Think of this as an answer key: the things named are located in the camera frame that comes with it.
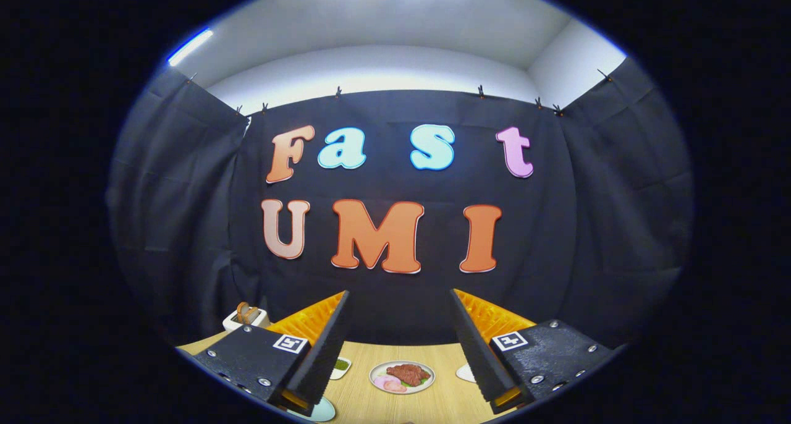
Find white toaster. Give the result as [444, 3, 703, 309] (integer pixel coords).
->
[222, 302, 271, 332]

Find light blue round plate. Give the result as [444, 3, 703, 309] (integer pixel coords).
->
[287, 397, 336, 423]

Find row of black clips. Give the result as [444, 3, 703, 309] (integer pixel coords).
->
[185, 69, 612, 117]

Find white oval plate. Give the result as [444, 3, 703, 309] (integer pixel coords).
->
[369, 360, 436, 394]

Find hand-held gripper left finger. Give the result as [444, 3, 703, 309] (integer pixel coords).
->
[195, 290, 351, 416]

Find brown steak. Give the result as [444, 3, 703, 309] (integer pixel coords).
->
[386, 364, 431, 386]

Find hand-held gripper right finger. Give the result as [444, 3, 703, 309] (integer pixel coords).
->
[450, 289, 619, 415]

